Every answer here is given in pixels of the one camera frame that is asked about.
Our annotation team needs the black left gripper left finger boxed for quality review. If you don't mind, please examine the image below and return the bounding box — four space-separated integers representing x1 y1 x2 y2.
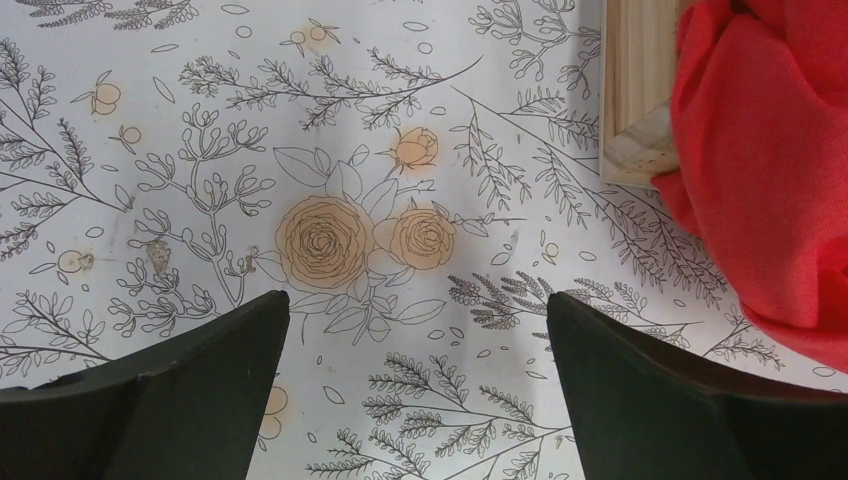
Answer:
1 290 290 479

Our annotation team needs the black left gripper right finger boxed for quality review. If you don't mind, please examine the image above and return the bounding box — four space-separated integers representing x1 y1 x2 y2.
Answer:
547 292 847 479

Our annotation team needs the floral table mat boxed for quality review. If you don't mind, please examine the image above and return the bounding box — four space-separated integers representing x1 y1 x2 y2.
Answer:
1 1 847 479

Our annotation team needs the red tank top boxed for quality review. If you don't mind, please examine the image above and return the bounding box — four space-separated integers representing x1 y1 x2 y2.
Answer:
653 1 847 371

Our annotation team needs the wooden clothes rack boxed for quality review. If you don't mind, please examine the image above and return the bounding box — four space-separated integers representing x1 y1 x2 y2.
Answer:
599 0 693 189

